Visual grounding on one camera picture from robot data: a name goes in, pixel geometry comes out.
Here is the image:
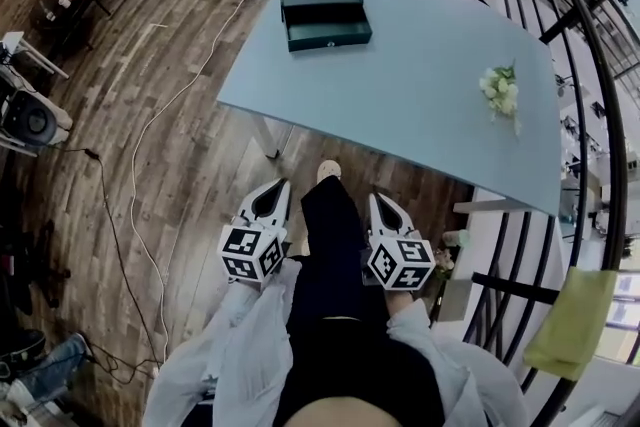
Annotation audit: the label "person's beige top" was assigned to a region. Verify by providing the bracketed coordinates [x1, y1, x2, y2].
[294, 397, 401, 427]

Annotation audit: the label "black metal railing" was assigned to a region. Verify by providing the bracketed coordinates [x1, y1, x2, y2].
[459, 0, 640, 427]

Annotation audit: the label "small white flower bunch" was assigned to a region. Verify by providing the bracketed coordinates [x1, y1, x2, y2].
[432, 247, 456, 284]

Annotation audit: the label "blue denim cloth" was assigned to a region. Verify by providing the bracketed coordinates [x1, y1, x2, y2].
[0, 332, 95, 411]

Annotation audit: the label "person's left forearm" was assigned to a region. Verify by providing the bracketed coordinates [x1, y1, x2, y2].
[144, 259, 304, 427]

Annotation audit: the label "white flower bouquet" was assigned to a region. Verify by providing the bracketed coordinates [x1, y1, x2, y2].
[478, 59, 524, 141]

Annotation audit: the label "person's right forearm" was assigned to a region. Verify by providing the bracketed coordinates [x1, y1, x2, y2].
[384, 289, 529, 427]

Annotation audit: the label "small white table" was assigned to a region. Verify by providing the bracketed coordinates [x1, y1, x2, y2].
[1, 30, 70, 81]

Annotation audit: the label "long black cable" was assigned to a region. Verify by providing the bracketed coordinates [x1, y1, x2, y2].
[47, 145, 166, 384]

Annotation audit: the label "mint green cup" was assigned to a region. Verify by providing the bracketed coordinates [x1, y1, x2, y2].
[442, 229, 471, 249]

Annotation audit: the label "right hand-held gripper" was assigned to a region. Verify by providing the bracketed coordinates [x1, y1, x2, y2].
[363, 192, 436, 291]

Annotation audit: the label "person's right beige shoe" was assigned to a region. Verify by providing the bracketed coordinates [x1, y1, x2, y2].
[317, 159, 344, 186]

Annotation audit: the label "person's black trousers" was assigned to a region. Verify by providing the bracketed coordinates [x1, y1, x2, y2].
[272, 174, 446, 427]

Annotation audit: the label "black office chair base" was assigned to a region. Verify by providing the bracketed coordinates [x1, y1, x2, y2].
[0, 218, 72, 316]

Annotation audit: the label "white table leg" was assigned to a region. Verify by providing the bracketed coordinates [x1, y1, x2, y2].
[249, 114, 296, 160]
[452, 195, 519, 216]

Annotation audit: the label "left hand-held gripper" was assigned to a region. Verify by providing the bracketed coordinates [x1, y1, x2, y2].
[217, 178, 293, 289]

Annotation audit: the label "grey domed machine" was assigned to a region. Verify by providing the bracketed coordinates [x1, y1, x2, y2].
[0, 64, 75, 152]

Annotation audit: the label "green cloth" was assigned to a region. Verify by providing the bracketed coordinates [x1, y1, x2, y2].
[522, 266, 619, 380]

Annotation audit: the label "long white cable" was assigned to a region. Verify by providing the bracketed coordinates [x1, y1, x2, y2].
[129, 0, 250, 364]

